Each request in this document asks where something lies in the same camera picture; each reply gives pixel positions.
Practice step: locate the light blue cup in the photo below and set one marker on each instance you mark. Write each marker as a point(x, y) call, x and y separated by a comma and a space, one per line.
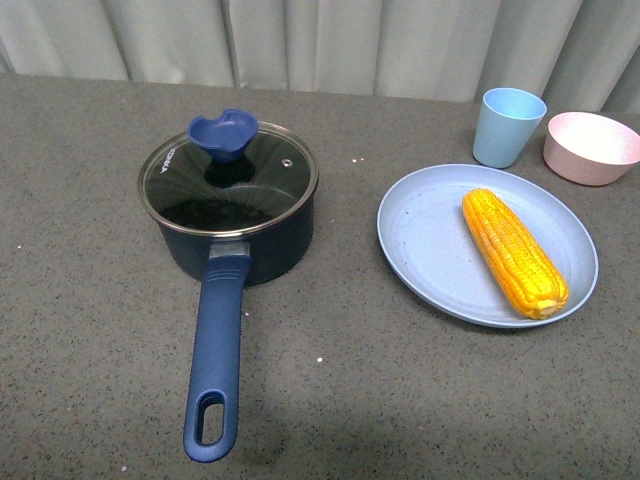
point(508, 118)

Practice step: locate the glass lid blue knob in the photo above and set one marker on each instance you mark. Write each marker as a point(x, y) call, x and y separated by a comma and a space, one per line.
point(228, 176)

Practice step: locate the yellow corn cob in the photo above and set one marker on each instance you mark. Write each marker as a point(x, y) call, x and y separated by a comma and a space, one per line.
point(530, 281)

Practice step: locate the pink bowl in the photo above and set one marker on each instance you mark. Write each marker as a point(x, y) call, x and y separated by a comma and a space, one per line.
point(589, 149)

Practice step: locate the light blue plate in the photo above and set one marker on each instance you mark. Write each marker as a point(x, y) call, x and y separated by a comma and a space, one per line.
point(426, 241)

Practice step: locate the grey curtain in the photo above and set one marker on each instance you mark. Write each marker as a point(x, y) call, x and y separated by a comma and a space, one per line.
point(575, 54)

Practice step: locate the dark blue saucepan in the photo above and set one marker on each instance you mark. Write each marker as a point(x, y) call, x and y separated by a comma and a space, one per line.
point(224, 267)

